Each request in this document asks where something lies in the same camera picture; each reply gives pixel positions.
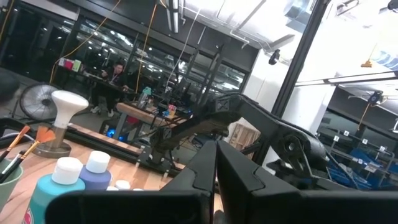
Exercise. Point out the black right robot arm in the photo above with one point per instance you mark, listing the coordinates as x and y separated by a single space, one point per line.
248 109

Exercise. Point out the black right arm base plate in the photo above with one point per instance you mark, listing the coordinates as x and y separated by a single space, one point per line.
155 160

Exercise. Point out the black floor fan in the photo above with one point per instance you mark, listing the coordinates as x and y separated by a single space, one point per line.
37 102

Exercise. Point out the blue storage bins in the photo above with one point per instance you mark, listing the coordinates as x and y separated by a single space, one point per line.
363 158

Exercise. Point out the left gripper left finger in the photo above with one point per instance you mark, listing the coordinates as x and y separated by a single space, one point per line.
202 177

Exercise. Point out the teal water bottle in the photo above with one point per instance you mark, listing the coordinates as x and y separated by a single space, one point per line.
145 96

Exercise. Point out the pink and green boxes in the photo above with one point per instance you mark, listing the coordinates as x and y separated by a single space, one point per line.
70 64

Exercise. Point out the wooden crate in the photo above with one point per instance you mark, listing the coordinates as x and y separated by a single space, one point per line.
244 137

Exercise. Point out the wooden table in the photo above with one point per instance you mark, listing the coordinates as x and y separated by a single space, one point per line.
136 113

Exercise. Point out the large purple paint bottle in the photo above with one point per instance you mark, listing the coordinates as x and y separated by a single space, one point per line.
94 179

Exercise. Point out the black ceiling-mounted device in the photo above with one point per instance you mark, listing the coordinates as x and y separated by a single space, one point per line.
274 57

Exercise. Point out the person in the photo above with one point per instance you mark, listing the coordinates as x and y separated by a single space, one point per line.
113 77

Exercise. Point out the large teal paint bottle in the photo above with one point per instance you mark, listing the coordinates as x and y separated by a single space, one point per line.
53 193

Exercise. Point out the black paintbrush silver ferrule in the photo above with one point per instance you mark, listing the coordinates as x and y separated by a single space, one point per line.
17 160

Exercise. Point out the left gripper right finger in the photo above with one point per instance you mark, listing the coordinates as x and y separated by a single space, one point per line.
239 186

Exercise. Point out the black upright pole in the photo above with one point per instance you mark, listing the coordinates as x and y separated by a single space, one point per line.
298 59

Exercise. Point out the colourful cup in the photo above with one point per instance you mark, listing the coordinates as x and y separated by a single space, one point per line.
172 110

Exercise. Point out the white mushroom lamp brass base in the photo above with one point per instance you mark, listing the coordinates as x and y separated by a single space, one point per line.
68 104

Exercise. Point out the black paintbrush orange fan bristles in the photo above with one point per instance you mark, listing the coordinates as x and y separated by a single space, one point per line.
46 135

